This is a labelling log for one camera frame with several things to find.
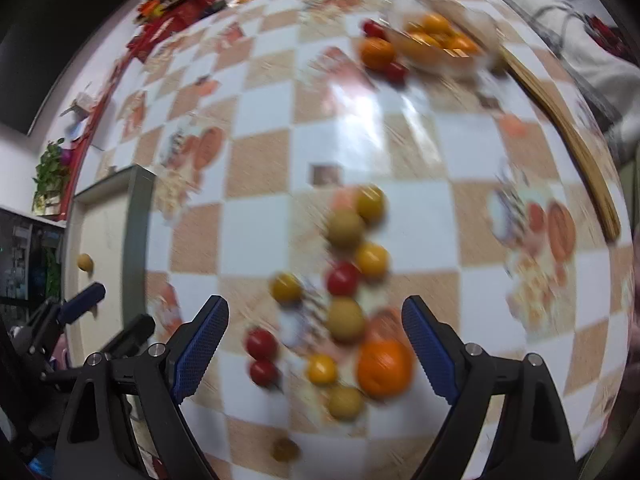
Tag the checkered tablecloth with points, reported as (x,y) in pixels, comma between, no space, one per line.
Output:
(400,150)

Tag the white shallow tray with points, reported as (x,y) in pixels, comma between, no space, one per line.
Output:
(105,240)

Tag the brown longan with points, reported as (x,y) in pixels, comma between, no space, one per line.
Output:
(345,227)
(345,319)
(84,262)
(345,402)
(285,450)

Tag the black television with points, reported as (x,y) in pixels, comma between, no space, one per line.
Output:
(60,35)

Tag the red cherry tomato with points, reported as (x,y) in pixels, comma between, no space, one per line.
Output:
(263,372)
(343,278)
(372,27)
(261,342)
(395,71)

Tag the red cabinet ledge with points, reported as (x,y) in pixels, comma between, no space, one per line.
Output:
(89,132)

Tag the white printed blanket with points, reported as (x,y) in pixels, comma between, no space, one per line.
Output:
(575,45)

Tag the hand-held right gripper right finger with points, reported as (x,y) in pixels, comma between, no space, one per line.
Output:
(430,355)

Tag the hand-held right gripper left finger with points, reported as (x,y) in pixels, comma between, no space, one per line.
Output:
(200,350)

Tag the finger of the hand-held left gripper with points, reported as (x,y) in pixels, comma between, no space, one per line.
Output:
(80,302)
(135,327)

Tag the glass display cabinet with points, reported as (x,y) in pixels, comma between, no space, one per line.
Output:
(25,255)

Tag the orange mandarin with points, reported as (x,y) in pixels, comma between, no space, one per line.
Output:
(422,39)
(376,53)
(462,44)
(384,367)
(435,22)

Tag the wooden strip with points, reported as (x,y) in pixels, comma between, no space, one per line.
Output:
(575,135)

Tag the green potted plant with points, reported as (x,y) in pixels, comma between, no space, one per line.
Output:
(50,170)

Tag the small white open box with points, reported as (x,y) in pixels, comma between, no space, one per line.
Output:
(80,105)

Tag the yellow cherry tomato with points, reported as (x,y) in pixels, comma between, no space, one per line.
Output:
(370,203)
(321,369)
(286,287)
(372,259)

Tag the bag of mixed fruit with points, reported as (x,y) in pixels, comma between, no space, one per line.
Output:
(450,62)

